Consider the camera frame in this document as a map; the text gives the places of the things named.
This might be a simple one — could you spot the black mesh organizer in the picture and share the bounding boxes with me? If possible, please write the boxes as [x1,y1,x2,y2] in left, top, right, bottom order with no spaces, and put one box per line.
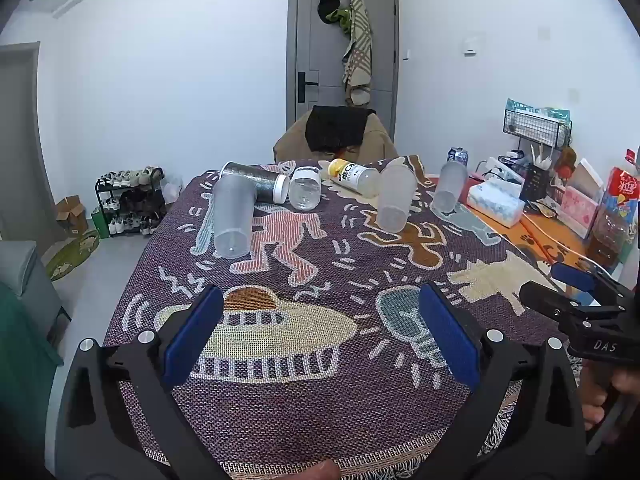
[520,152,556,203]

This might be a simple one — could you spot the white power strip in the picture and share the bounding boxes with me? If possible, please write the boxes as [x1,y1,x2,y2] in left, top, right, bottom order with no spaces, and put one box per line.
[477,156,523,183]

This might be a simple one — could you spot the black door lock handle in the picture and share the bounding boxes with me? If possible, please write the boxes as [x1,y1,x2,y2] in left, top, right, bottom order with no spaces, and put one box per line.
[297,72,320,103]

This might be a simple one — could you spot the clear bottle brown liquid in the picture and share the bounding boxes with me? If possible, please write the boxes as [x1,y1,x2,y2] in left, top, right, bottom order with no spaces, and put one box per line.
[586,207,630,267]

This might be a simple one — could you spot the person's left hand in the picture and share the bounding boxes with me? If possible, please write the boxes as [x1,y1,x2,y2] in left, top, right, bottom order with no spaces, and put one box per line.
[304,460,343,480]

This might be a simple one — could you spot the tall frosted plastic cup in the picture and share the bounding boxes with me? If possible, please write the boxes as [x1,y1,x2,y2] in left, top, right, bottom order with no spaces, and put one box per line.
[212,175,258,260]

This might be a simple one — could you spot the silver glitter cup white lid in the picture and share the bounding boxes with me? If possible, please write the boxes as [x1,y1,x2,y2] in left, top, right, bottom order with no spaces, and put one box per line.
[220,161,291,205]

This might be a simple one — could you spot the pink paper box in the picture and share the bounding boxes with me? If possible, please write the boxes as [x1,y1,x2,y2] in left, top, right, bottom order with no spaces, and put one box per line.
[560,159,606,238]

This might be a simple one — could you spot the person's right hand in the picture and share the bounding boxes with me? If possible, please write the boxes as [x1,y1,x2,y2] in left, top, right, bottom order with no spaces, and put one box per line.
[580,357,640,433]

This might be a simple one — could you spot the printed woven blanket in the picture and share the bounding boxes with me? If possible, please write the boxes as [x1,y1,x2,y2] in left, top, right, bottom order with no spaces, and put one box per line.
[102,157,583,480]

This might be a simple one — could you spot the clear plastic jar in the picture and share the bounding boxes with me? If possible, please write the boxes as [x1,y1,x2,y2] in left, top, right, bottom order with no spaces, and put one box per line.
[289,166,322,212]

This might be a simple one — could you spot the cardboard box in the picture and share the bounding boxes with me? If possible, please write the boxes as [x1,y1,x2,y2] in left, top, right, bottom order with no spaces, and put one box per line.
[54,195,90,237]

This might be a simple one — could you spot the green cloth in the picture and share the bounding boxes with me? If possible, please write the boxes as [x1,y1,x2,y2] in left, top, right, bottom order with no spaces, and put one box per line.
[0,280,65,461]

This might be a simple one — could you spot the green round rug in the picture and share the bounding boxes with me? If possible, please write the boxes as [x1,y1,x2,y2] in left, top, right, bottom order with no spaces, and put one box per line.
[46,229,101,282]

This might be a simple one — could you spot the yellow cap plastic bottle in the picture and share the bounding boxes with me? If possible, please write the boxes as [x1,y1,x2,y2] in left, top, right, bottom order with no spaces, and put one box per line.
[327,158,381,198]

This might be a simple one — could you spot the plaid scarf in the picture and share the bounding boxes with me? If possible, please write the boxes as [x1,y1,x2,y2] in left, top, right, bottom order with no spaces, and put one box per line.
[341,0,374,107]

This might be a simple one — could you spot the black wire basket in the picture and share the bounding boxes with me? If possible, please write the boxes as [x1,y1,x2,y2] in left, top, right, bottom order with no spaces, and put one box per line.
[502,105,572,148]

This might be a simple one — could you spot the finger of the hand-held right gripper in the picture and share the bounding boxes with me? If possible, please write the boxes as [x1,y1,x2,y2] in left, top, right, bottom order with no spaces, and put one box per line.
[551,261,632,307]
[519,281,582,324]

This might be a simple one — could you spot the brown plush toy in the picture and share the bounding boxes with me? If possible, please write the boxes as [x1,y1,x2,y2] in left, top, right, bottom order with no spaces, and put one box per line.
[555,146,578,176]

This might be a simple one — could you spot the grey sofa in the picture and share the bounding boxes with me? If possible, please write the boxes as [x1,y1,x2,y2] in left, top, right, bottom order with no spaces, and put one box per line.
[0,240,71,331]

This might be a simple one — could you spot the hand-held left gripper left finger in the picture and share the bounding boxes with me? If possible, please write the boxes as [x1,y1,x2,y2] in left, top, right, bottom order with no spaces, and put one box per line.
[54,284,236,480]

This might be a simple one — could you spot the black shoe rack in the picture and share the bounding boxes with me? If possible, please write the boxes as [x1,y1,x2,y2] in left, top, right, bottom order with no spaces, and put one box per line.
[95,166,168,237]

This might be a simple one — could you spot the blue white tissue pack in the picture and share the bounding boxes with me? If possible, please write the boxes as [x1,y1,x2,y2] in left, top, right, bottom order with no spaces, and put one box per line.
[466,180,526,228]

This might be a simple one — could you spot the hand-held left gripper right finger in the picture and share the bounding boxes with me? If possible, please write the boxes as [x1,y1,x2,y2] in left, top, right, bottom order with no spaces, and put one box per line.
[415,282,588,480]

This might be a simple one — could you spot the clear plastic bag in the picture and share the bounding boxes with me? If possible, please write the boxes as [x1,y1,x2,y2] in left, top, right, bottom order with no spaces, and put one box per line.
[160,176,185,205]

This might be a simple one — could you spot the red snack packet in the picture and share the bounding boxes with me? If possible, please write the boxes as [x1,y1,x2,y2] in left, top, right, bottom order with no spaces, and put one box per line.
[597,167,640,221]

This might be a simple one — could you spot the grey side door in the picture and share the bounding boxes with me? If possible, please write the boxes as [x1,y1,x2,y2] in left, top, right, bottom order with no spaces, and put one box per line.
[0,42,56,256]

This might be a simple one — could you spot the black cloth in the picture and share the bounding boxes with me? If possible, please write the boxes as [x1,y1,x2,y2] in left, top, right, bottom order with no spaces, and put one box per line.
[305,105,377,153]

